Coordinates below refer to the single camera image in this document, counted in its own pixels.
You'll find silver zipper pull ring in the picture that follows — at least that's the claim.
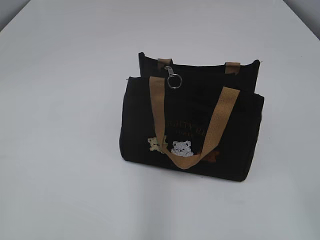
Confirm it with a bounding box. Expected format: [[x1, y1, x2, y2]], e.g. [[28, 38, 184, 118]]
[[164, 65, 180, 90]]

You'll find black canvas tote bag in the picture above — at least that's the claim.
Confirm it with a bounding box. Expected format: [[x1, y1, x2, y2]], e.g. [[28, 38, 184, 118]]
[[119, 53, 264, 182]]

